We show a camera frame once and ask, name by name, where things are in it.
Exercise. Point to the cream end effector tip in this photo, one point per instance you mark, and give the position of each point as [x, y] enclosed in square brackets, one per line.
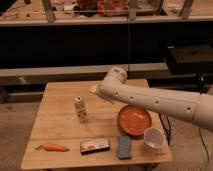
[93, 89]

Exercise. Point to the small white bottle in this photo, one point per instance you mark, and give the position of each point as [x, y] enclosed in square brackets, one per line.
[80, 109]

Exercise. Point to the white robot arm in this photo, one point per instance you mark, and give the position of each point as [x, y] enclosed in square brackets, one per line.
[193, 107]

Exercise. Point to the wooden table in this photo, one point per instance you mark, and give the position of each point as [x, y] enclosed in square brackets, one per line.
[57, 122]

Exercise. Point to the orange plate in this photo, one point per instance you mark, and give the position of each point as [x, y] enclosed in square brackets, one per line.
[133, 120]

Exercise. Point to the blue sponge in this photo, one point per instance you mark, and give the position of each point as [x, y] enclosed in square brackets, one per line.
[124, 147]

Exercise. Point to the orange carrot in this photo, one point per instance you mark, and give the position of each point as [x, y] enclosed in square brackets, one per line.
[52, 147]

